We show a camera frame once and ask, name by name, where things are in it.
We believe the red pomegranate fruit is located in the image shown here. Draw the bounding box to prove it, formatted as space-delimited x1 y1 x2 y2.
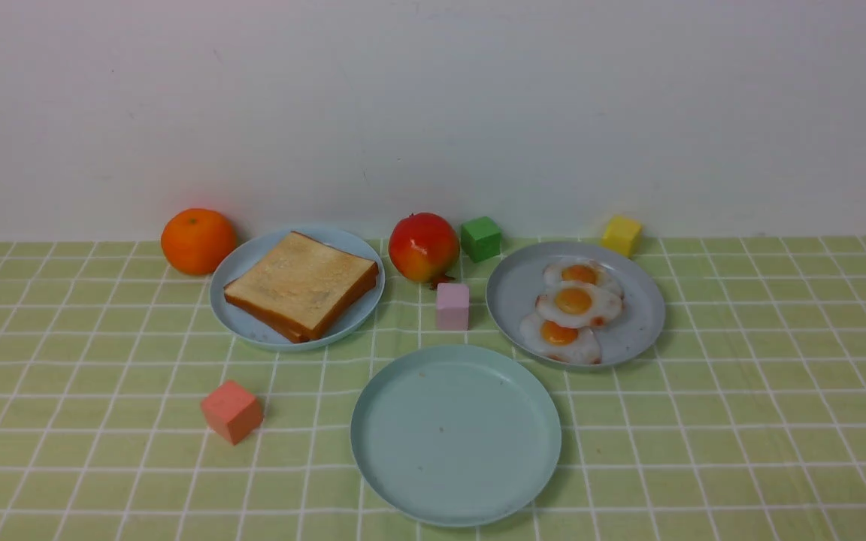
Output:
388 212 461 290

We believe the pink cube block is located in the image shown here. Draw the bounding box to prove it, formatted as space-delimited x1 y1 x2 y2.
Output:
435 282 471 332

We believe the toast slice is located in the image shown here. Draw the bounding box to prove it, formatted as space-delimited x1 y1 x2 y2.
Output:
223 261 384 349
223 231 380 343

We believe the yellow cube block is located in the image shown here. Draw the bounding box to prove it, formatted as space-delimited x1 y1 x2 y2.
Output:
601 215 643 259

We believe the grey-blue egg plate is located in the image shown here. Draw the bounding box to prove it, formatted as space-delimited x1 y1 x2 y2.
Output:
486 242 666 372

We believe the teal front plate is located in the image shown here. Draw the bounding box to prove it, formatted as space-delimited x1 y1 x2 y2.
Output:
348 345 562 528

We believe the green checkered tablecloth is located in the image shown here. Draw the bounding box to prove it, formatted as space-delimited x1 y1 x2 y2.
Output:
0 237 866 540

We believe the orange fruit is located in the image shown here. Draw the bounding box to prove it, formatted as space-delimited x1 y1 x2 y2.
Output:
159 208 238 277

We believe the green cube block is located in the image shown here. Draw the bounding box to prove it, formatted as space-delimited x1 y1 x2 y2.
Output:
460 216 502 263

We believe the fried egg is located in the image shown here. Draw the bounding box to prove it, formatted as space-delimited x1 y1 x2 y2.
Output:
534 281 623 329
519 314 602 365
543 258 625 299

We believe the light blue plate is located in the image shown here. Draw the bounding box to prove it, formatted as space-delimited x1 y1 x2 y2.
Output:
210 226 386 352

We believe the salmon cube block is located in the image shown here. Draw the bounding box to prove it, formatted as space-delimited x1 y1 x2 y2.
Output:
200 379 265 446

